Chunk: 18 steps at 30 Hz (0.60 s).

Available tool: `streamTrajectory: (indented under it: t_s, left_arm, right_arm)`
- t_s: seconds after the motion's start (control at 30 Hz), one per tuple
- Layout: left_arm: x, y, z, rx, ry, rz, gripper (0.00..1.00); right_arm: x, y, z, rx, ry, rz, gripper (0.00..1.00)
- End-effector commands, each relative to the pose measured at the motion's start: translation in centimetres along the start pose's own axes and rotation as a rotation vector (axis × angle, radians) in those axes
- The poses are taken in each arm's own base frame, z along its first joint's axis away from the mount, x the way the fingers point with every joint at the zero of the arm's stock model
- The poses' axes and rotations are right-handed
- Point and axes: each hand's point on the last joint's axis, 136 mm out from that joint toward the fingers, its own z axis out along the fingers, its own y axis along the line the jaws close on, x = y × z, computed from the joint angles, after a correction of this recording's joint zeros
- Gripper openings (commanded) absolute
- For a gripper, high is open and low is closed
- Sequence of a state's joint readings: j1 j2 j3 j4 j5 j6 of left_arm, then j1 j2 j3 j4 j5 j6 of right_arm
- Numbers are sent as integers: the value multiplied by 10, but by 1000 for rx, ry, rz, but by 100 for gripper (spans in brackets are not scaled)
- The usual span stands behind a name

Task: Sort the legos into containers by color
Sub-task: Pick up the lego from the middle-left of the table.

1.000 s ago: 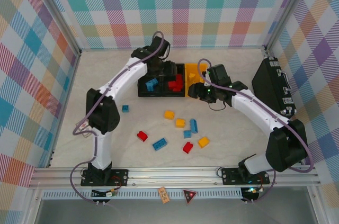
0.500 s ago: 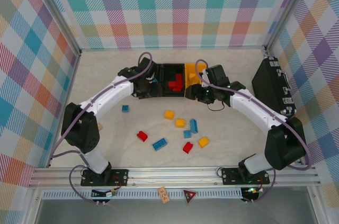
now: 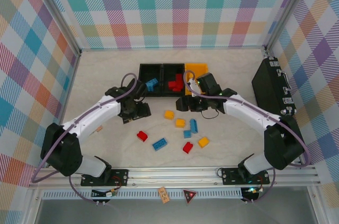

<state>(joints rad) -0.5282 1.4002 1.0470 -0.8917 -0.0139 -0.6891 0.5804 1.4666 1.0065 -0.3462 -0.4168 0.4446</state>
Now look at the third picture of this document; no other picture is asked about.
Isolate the yellow plastic bin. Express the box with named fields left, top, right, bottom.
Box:
left=184, top=62, right=210, bottom=96

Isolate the black plastic bin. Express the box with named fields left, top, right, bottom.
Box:
left=139, top=63, right=163, bottom=98
left=162, top=63, right=185, bottom=98

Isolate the black hard case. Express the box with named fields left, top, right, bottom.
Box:
left=251, top=56, right=298, bottom=117

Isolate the black plug with yellow connector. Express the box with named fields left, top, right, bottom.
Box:
left=91, top=188, right=118, bottom=206

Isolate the wooden tag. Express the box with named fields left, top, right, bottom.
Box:
left=157, top=186, right=170, bottom=204

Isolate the black red triangle sticker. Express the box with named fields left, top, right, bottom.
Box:
left=182, top=189, right=198, bottom=205

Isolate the black plug with green light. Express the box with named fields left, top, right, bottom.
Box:
left=240, top=186, right=263, bottom=204

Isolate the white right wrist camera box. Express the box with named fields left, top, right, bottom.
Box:
left=188, top=77, right=200, bottom=96

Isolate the thin black wire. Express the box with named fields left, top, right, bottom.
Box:
left=200, top=109, right=219, bottom=120

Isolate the aluminium back frame rail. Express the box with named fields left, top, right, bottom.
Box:
left=79, top=46, right=267, bottom=52

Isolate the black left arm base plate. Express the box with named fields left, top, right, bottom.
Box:
left=81, top=168, right=129, bottom=187

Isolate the aluminium front rail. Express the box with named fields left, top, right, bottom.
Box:
left=28, top=165, right=323, bottom=189

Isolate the slotted grey cable duct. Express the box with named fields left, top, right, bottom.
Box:
left=42, top=188, right=243, bottom=200

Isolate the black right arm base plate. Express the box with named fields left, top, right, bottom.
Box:
left=221, top=167, right=270, bottom=185

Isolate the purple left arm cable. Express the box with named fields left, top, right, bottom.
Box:
left=31, top=72, right=140, bottom=203

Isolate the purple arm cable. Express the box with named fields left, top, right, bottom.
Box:
left=31, top=72, right=140, bottom=203
left=183, top=70, right=311, bottom=204

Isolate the aluminium frame post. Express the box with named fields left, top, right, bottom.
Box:
left=26, top=0, right=82, bottom=57
left=264, top=0, right=316, bottom=50

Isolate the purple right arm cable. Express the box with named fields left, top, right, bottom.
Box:
left=183, top=70, right=311, bottom=204

